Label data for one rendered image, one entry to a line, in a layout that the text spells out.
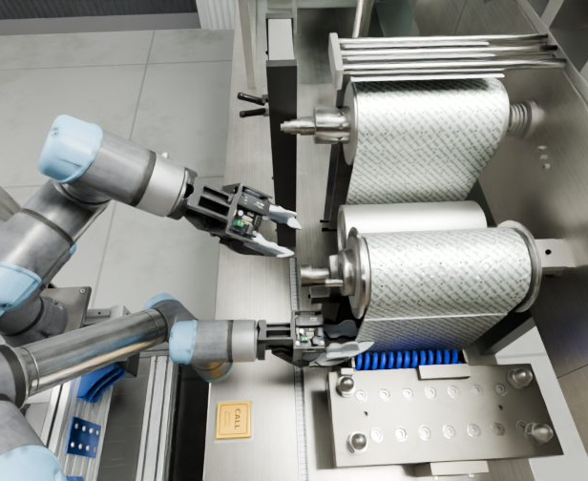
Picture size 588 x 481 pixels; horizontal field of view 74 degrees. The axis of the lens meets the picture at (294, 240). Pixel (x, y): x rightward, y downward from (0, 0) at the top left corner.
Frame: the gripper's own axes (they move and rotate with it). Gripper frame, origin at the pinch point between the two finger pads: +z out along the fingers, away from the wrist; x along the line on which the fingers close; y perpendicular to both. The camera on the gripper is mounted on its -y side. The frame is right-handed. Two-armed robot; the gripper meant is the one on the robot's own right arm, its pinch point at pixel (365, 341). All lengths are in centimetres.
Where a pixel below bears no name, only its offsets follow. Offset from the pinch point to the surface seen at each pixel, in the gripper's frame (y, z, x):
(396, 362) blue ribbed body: -4.9, 6.6, -2.6
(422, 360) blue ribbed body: -4.4, 11.6, -2.5
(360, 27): 19, 6, 76
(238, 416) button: -17.1, -25.0, -9.3
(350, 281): 18.6, -5.1, 2.9
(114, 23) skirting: -98, -149, 308
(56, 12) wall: -90, -191, 308
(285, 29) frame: 36, -14, 43
